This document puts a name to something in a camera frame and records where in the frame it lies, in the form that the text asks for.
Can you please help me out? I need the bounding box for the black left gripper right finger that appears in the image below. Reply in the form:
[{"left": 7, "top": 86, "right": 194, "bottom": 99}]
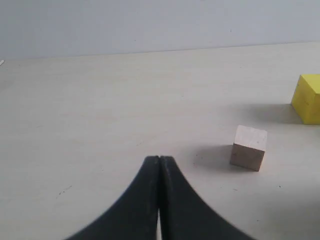
[{"left": 159, "top": 156, "right": 252, "bottom": 240}]

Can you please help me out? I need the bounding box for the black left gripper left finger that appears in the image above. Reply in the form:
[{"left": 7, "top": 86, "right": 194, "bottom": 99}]
[{"left": 68, "top": 156, "right": 160, "bottom": 240}]

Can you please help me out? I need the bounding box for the yellow cube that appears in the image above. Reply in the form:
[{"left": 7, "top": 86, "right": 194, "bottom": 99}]
[{"left": 291, "top": 74, "right": 320, "bottom": 125}]

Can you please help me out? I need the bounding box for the small pale wooden cube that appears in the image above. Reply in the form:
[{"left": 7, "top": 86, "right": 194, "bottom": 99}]
[{"left": 230, "top": 125, "right": 268, "bottom": 172}]

